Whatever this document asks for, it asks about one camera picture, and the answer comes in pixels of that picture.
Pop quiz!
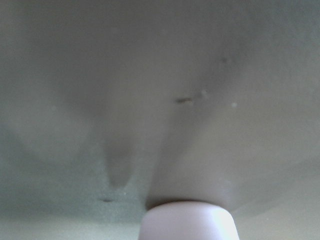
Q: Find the pink cup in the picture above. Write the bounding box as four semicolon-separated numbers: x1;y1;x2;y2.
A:
138;201;239;240

